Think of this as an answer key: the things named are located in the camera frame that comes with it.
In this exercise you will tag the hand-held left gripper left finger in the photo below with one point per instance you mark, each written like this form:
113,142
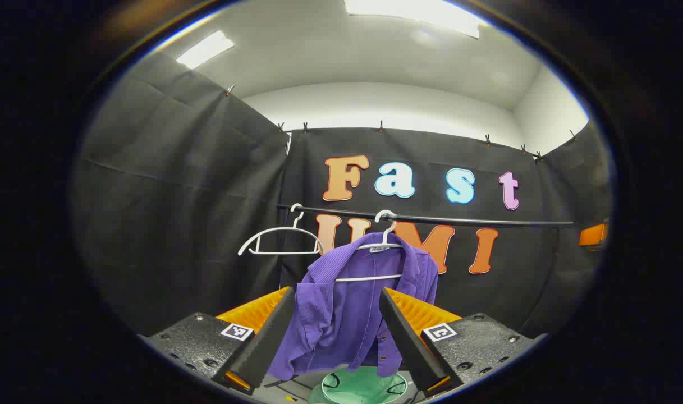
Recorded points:
265,336

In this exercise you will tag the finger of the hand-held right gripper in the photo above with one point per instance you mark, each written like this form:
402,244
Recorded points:
592,234

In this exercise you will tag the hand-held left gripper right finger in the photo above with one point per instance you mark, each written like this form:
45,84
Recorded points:
406,336

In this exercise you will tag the green laundry hamper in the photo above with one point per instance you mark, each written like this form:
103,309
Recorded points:
363,387

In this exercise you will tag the purple ribbed shirt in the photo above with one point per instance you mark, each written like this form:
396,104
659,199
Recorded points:
341,320

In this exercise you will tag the white hanger with trouser bar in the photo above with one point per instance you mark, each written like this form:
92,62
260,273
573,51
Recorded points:
285,252
385,235

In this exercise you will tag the black clothes rack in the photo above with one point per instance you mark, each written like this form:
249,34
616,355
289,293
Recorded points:
487,220

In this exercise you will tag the black backdrop cloth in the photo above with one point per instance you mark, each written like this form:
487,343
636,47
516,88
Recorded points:
178,196

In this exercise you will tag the row of black cloth clips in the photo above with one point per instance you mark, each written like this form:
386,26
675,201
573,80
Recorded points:
305,127

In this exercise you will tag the small rectangular ceiling light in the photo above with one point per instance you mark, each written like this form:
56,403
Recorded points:
205,49

